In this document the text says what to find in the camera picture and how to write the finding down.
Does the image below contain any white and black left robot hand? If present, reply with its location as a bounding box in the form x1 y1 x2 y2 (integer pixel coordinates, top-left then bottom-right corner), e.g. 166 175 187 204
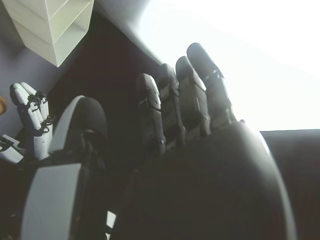
21 42 298 240

